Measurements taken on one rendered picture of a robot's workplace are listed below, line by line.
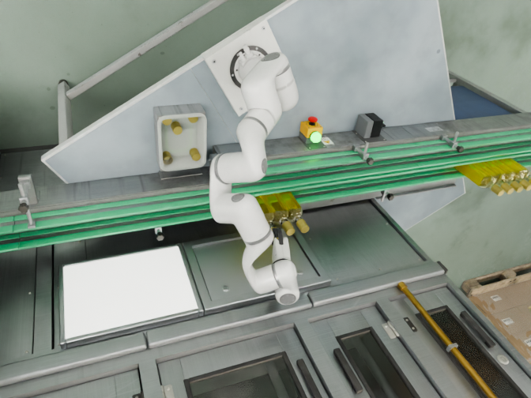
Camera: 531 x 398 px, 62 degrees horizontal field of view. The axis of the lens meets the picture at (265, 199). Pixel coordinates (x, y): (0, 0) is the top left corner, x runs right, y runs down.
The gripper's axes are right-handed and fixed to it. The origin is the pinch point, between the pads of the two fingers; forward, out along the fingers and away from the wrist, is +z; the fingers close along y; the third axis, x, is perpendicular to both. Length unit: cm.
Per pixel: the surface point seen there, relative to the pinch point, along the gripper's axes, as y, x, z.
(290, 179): 5.9, -8.5, 27.6
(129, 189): 7, 53, 19
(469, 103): 11, -117, 94
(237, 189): 6.6, 13.2, 19.5
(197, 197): 4.4, 28.2, 17.4
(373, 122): 22, -45, 47
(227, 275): -12.2, 17.2, -6.9
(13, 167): -14, 113, 65
